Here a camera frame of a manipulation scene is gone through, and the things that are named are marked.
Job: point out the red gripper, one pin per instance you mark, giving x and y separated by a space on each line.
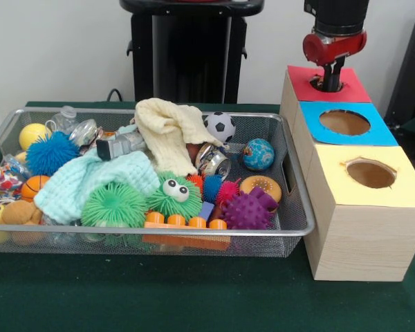
335 50

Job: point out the cream muslin cloth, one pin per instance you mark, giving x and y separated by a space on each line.
166 131

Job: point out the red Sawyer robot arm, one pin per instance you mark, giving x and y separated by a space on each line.
339 15

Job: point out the wooden box with three holes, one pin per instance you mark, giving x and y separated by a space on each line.
366 242

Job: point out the silver mesh bin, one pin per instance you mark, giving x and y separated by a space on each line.
193 232

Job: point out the blue globe ball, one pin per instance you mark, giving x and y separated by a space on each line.
258 155

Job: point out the black and white soccer ball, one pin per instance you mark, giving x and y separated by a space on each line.
219 127

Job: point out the purple spiky ball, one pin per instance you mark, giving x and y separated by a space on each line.
243 211

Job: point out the green fuzzy ball with eyes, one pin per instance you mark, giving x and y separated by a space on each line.
166 207

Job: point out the orange building block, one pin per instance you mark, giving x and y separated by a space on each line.
174 220

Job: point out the grey plastic toy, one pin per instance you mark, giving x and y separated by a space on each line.
124 145

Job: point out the green puffer ball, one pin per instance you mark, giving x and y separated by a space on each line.
114 205

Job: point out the dark green tablecloth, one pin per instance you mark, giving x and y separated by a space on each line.
193 294

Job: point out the mint green muslin cloth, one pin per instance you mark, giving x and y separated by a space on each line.
90 180

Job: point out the blue puffer ball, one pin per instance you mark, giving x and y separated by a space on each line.
52 154

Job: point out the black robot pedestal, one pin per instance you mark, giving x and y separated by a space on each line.
190 52

